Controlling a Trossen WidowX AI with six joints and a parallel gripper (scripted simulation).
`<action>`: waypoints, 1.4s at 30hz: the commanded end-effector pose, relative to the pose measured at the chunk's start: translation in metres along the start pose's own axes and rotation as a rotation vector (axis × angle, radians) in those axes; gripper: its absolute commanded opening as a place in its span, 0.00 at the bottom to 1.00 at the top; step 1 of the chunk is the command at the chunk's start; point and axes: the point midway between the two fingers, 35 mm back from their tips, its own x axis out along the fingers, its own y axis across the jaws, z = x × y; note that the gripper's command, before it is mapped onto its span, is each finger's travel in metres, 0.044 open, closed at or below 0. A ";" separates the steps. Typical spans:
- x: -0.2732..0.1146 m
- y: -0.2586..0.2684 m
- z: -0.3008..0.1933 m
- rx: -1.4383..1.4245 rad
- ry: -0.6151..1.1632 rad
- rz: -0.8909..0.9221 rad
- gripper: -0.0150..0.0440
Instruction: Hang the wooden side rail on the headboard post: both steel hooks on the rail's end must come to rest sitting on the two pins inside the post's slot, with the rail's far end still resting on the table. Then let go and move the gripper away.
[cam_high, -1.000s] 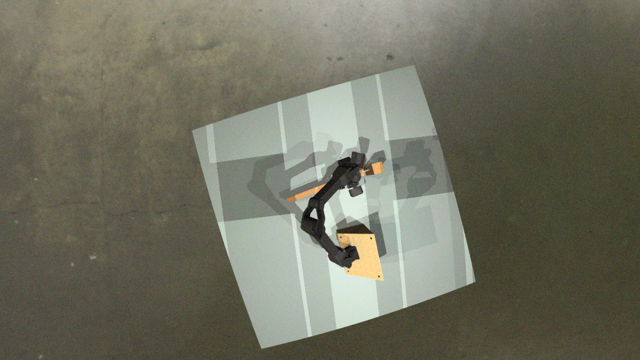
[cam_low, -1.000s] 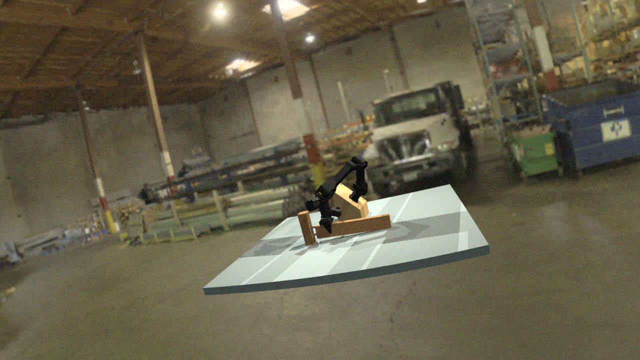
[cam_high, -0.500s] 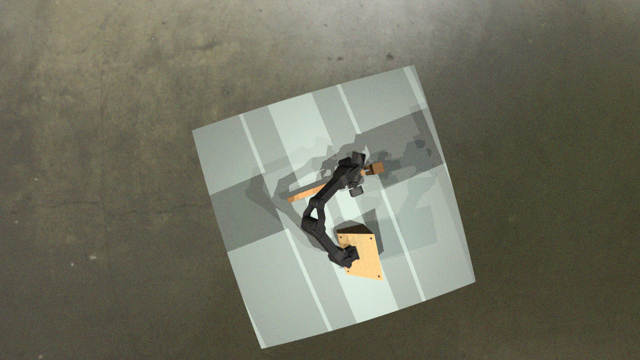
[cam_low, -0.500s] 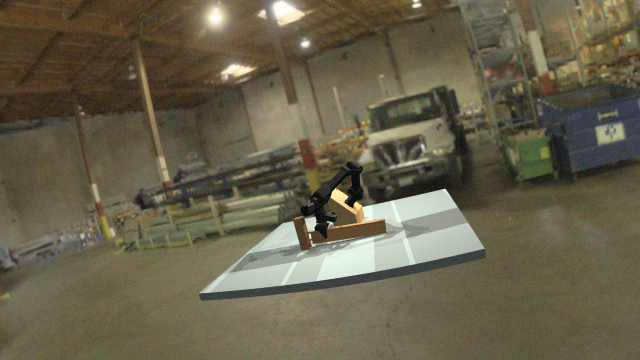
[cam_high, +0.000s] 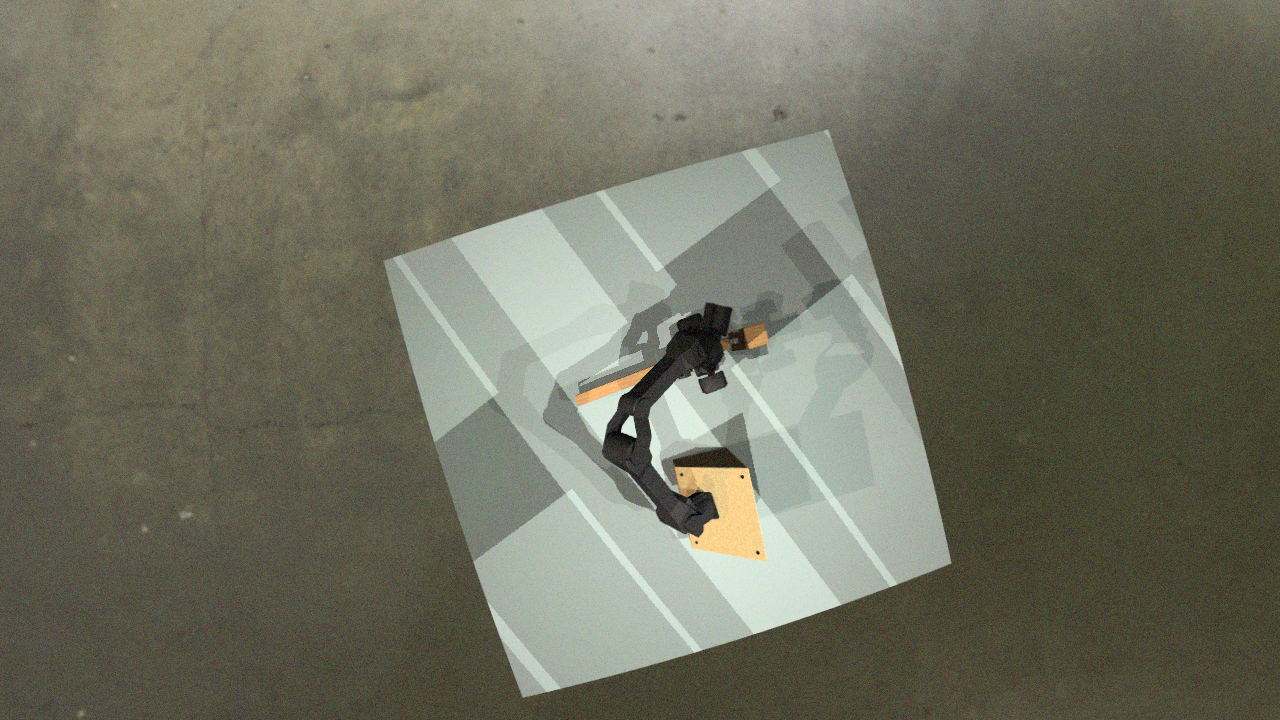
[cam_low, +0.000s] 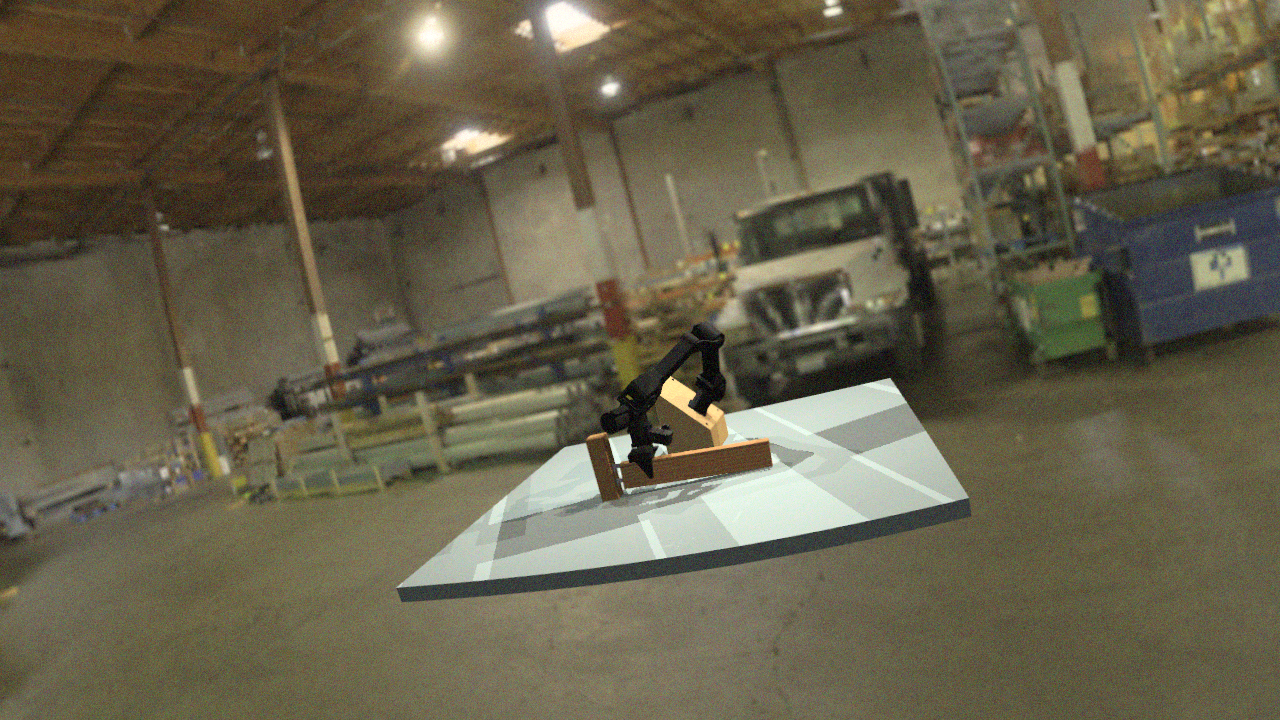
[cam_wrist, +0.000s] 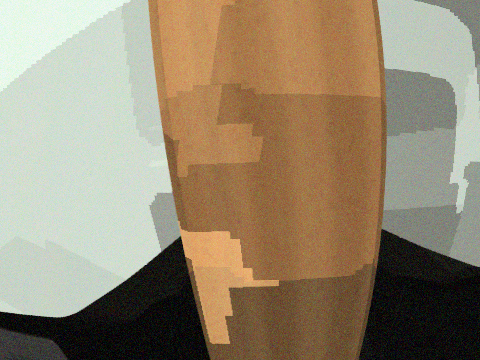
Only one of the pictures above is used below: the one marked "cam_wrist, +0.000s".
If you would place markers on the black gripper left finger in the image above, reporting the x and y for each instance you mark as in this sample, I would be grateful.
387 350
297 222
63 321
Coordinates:
150 316

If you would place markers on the brown wooden board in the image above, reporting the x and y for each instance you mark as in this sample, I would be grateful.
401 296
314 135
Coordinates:
275 130

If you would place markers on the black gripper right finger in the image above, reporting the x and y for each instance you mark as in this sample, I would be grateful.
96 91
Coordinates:
425 306

